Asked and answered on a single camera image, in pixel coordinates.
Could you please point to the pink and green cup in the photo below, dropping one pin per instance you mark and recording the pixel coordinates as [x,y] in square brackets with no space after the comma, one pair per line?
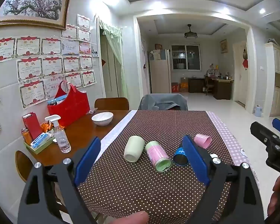
[159,156]

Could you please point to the person's left hand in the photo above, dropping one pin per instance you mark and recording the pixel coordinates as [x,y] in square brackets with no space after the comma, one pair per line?
[128,218]

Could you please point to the dark desk chair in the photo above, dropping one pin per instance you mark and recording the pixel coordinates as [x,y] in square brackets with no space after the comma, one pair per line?
[208,85]

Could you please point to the brown dotted tablecloth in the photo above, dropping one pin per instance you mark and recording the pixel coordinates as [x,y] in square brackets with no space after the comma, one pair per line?
[135,191]

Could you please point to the small framed wall picture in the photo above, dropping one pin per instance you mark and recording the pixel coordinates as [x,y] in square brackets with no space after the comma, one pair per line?
[223,46]

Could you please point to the green curtain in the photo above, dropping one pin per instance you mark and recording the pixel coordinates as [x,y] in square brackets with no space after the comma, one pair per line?
[114,58]

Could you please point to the wooden chair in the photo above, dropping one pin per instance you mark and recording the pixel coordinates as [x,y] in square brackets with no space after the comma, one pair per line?
[23,165]
[112,103]

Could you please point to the orange cardboard box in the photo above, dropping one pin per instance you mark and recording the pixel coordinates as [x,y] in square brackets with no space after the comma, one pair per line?
[183,85]

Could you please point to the clear spray bottle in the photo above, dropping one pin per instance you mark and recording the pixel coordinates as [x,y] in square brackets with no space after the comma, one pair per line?
[61,137]

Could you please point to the white bowl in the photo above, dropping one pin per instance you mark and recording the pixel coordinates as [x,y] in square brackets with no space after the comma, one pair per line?
[102,117]

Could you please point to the red door ornament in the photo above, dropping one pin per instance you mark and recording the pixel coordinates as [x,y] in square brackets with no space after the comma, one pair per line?
[245,63]

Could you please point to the orange can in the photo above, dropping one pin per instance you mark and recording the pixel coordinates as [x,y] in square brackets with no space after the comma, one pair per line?
[26,135]

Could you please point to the blue metallic cup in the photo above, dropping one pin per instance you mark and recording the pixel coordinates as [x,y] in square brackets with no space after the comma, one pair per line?
[179,156]

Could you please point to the white cabinet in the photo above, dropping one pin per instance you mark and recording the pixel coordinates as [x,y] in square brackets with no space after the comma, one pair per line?
[278,79]

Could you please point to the dark wooden desk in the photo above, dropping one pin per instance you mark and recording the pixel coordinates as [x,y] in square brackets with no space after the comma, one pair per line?
[221,87]

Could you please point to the framed blossom painting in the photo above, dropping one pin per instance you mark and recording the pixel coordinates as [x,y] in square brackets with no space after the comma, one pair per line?
[32,4]

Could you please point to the white door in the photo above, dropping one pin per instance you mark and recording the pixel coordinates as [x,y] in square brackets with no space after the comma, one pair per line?
[240,72]

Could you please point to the ceiling lamp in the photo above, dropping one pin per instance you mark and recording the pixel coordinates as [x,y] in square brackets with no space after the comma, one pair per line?
[190,34]

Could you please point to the red tote bag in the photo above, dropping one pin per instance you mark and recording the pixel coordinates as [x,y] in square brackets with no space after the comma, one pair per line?
[70,107]

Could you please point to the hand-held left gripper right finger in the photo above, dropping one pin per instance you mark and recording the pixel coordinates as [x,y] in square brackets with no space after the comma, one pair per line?
[196,162]

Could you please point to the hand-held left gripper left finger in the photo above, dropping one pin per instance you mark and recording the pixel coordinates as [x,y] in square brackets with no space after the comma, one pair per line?
[87,162]

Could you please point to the refrigerator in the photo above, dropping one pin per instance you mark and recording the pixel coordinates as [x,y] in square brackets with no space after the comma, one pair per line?
[159,72]

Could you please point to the wall of award certificates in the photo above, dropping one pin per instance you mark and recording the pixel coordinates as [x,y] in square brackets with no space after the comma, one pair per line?
[37,67]

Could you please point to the pale blue jug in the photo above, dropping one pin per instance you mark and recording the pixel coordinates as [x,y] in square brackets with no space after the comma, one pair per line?
[258,110]

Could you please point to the pale green cup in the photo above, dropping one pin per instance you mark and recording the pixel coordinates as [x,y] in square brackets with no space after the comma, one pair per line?
[133,148]

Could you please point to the grey jacket on chair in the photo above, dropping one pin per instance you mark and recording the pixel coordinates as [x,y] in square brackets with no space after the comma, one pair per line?
[163,101]

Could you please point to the green tray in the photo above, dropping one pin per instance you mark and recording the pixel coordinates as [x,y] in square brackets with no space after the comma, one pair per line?
[40,148]

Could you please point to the orange snack packet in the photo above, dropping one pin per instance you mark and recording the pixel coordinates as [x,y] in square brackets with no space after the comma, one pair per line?
[46,127]

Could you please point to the window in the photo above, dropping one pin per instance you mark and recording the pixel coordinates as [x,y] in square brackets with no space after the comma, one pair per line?
[186,57]

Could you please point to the hanging gourd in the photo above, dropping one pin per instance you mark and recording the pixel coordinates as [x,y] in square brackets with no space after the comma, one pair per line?
[244,53]

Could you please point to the blue and white packet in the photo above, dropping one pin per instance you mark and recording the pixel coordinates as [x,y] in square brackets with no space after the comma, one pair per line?
[40,140]

